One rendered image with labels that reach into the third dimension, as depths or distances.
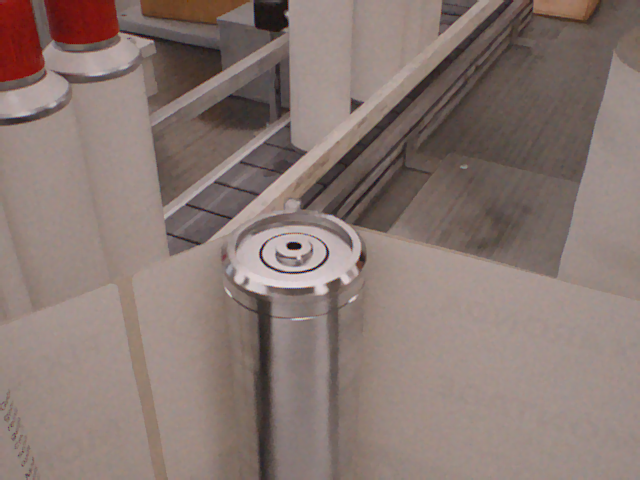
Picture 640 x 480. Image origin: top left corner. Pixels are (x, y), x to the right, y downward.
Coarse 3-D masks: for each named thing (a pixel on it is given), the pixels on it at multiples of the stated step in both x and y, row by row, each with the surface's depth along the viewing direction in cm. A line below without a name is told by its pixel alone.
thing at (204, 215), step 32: (448, 0) 98; (512, 0) 98; (480, 32) 88; (448, 64) 79; (416, 96) 72; (288, 128) 66; (384, 128) 66; (256, 160) 61; (288, 160) 61; (352, 160) 61; (224, 192) 56; (256, 192) 56; (320, 192) 57; (192, 224) 53; (224, 224) 53
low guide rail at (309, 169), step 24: (480, 0) 86; (456, 24) 79; (432, 48) 73; (408, 72) 68; (384, 96) 63; (360, 120) 59; (336, 144) 56; (312, 168) 53; (264, 192) 50; (288, 192) 51; (240, 216) 47
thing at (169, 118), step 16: (288, 32) 63; (272, 48) 59; (288, 48) 61; (240, 64) 56; (256, 64) 57; (272, 64) 60; (208, 80) 54; (224, 80) 54; (240, 80) 56; (192, 96) 51; (208, 96) 53; (224, 96) 54; (160, 112) 49; (176, 112) 50; (192, 112) 51; (160, 128) 49; (176, 128) 50
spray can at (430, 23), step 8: (424, 0) 73; (432, 0) 73; (440, 0) 74; (424, 8) 73; (432, 8) 74; (440, 8) 75; (424, 16) 74; (432, 16) 74; (424, 24) 74; (432, 24) 75; (424, 32) 75; (432, 32) 75; (424, 40) 75; (432, 40) 76; (424, 48) 76
